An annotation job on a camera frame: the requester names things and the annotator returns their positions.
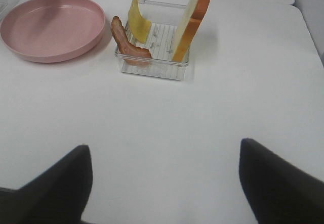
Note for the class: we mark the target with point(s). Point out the pink round plate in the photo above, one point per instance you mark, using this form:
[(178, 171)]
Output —
[(50, 31)]

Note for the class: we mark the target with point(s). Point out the yellow cheese slice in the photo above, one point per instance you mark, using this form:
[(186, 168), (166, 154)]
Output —
[(139, 26)]

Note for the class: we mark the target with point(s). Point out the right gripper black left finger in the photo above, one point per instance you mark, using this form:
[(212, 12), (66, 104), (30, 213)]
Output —
[(58, 195)]

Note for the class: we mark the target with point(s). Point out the bacon strip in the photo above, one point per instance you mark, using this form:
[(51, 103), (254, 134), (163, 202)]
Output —
[(125, 47)]

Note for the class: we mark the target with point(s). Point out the right bread slice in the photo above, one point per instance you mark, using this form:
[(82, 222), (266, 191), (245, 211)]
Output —
[(189, 23)]

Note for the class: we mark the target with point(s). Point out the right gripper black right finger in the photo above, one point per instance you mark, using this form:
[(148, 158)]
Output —
[(276, 190)]

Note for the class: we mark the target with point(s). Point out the right clear plastic tray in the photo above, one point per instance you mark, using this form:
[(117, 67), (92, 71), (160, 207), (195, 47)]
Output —
[(164, 19)]

